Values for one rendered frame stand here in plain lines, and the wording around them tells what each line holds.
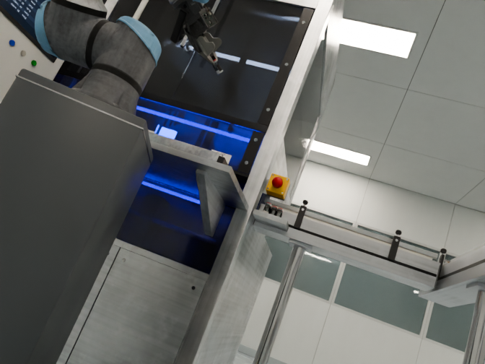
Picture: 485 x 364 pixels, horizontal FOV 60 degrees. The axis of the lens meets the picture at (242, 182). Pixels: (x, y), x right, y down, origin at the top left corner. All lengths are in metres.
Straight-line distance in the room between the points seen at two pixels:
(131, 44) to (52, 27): 0.18
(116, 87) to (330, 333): 5.43
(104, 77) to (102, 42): 0.09
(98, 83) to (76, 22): 0.16
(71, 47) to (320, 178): 5.68
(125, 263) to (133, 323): 0.22
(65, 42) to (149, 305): 0.93
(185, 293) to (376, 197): 5.16
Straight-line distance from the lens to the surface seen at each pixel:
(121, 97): 0.92
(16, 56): 1.87
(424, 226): 6.47
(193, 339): 1.52
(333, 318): 6.09
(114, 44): 0.97
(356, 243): 1.62
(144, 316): 1.57
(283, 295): 1.62
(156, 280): 1.57
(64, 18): 1.02
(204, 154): 1.23
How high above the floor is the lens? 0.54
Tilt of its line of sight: 16 degrees up
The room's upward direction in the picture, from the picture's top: 22 degrees clockwise
